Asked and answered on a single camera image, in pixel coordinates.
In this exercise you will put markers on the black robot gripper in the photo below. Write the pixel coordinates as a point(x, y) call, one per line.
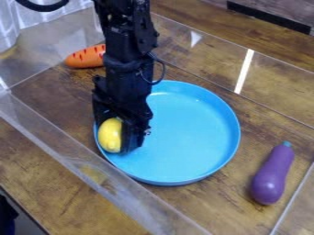
point(119, 96)

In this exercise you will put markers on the yellow toy lemon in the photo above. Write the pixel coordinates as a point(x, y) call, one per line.
point(110, 135)

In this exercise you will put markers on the round blue tray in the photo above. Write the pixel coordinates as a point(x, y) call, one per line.
point(194, 139)

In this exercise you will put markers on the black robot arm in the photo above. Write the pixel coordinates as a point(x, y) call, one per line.
point(129, 30)

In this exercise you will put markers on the orange toy carrot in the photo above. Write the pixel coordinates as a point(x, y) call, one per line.
point(86, 58)

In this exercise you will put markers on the white patterned curtain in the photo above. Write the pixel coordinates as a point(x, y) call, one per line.
point(21, 14)

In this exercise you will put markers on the purple toy eggplant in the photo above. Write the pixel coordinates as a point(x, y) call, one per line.
point(269, 180)

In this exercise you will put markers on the clear acrylic enclosure wall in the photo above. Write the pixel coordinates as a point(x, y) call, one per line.
point(256, 64)

